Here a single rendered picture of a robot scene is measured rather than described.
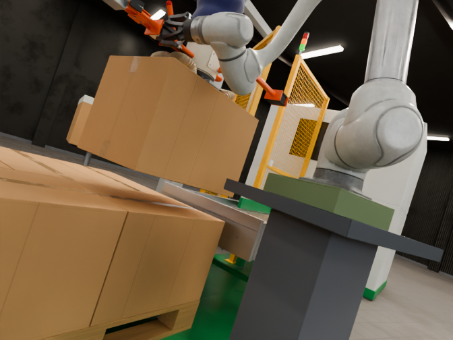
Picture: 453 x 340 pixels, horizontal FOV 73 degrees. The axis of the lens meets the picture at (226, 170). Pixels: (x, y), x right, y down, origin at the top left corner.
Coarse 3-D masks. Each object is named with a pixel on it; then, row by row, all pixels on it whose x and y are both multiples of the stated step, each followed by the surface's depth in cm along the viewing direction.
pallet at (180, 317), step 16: (192, 304) 145; (128, 320) 114; (160, 320) 142; (176, 320) 138; (192, 320) 149; (64, 336) 93; (80, 336) 98; (96, 336) 104; (112, 336) 120; (128, 336) 123; (144, 336) 127; (160, 336) 132
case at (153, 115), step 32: (128, 64) 116; (160, 64) 105; (96, 96) 124; (128, 96) 112; (160, 96) 102; (192, 96) 112; (224, 96) 126; (96, 128) 119; (128, 128) 107; (160, 128) 105; (192, 128) 116; (224, 128) 131; (128, 160) 103; (160, 160) 108; (192, 160) 120; (224, 160) 136; (224, 192) 142
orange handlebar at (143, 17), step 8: (128, 8) 107; (136, 16) 108; (144, 16) 108; (144, 24) 114; (152, 24) 112; (176, 40) 122; (176, 48) 128; (184, 48) 126; (192, 56) 130; (216, 80) 151; (256, 80) 132; (264, 88) 138
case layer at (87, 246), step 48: (0, 192) 75; (48, 192) 90; (96, 192) 116; (144, 192) 159; (0, 240) 73; (48, 240) 82; (96, 240) 94; (144, 240) 110; (192, 240) 133; (0, 288) 76; (48, 288) 86; (96, 288) 99; (144, 288) 117; (192, 288) 142; (0, 336) 79; (48, 336) 89
